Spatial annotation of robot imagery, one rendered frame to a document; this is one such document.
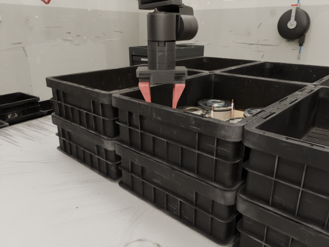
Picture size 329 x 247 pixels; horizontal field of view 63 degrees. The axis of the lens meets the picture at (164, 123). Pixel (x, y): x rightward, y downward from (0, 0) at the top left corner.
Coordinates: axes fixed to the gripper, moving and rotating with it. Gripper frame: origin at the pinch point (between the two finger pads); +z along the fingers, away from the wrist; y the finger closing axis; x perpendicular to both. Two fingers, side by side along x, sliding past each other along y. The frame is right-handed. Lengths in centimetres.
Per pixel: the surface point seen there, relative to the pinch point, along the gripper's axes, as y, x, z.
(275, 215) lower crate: -15.3, 26.0, 7.3
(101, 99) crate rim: 13.1, -0.6, -2.4
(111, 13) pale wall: 77, -407, -40
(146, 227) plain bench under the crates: 3.2, 14.4, 19.1
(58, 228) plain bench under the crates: 20.0, 14.3, 19.0
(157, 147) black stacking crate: 1.0, 9.2, 4.7
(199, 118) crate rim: -5.7, 17.0, -3.8
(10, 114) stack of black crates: 100, -115, 36
